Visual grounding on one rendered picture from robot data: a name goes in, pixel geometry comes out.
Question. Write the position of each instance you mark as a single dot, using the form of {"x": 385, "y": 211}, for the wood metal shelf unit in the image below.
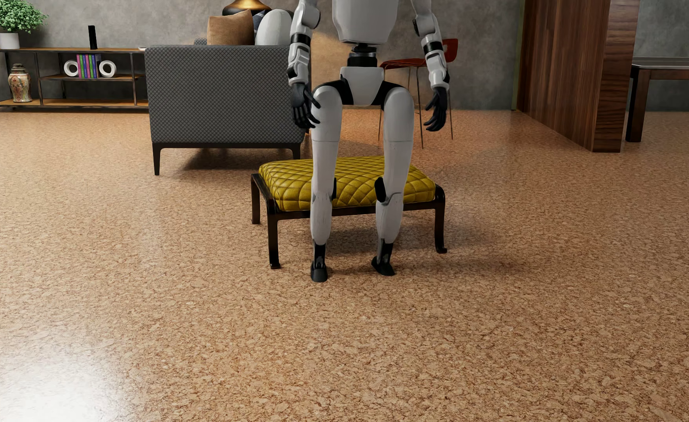
{"x": 57, "y": 102}

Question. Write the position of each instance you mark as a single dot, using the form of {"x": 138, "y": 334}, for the gold black lamp base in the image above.
{"x": 246, "y": 6}

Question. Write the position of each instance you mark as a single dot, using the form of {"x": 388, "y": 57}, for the green potted plant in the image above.
{"x": 7, "y": 16}

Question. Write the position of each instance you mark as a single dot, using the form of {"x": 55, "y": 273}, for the colourful row of books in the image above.
{"x": 87, "y": 66}

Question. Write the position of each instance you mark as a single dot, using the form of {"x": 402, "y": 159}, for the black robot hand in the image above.
{"x": 302, "y": 108}
{"x": 438, "y": 108}

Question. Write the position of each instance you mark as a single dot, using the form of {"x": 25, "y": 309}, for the gray fabric sofa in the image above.
{"x": 221, "y": 94}

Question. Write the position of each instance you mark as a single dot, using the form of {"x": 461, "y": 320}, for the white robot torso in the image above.
{"x": 363, "y": 23}

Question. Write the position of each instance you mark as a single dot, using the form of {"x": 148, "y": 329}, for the dark wood partition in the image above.
{"x": 573, "y": 64}

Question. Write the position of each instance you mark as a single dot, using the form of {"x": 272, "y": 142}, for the yellow quilted stool chair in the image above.
{"x": 289, "y": 181}

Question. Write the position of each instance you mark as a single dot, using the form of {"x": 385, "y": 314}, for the red metal-legged chair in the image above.
{"x": 415, "y": 62}

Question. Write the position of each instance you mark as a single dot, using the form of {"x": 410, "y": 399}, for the black cylinder speaker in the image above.
{"x": 92, "y": 37}

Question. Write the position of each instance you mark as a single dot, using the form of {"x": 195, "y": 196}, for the white right robot leg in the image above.
{"x": 324, "y": 152}

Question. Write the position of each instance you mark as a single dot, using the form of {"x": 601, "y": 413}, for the white cushion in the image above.
{"x": 273, "y": 29}

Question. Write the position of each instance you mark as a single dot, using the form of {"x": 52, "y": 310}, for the brown cushion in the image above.
{"x": 231, "y": 29}

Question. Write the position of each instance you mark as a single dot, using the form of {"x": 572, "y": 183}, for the white robot leg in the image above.
{"x": 397, "y": 152}
{"x": 324, "y": 152}

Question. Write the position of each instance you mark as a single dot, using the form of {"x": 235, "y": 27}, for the patterned ceramic vase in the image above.
{"x": 19, "y": 85}

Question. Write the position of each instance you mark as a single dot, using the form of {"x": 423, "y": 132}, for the dark wood table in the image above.
{"x": 672, "y": 67}

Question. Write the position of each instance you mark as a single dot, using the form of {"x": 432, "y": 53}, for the white left robot leg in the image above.
{"x": 397, "y": 152}

